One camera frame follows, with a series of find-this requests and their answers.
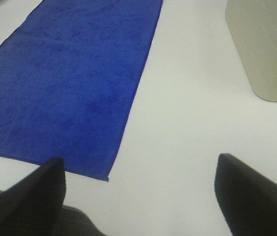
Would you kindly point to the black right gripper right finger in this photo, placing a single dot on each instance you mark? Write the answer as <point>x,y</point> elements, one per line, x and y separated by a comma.
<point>247,199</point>

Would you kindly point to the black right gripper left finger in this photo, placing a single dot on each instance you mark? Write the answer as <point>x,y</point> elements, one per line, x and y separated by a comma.
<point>32,206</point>

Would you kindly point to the blue towel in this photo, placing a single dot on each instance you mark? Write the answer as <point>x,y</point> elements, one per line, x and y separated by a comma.
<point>68,77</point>

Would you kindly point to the beige box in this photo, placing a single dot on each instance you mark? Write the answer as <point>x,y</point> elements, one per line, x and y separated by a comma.
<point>253,26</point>

